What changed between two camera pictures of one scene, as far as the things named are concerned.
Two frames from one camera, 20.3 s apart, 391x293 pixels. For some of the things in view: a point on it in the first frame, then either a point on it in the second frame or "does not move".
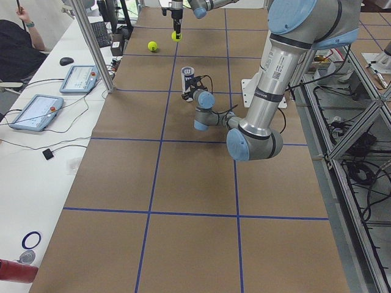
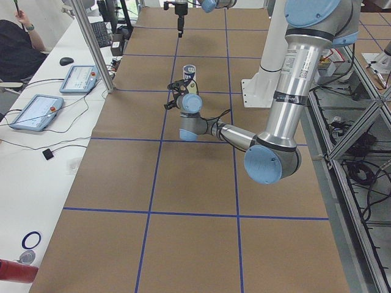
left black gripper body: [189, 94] -> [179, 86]
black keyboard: [101, 33] does not move
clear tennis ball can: [187, 73] does not move
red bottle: [17, 271] does not move
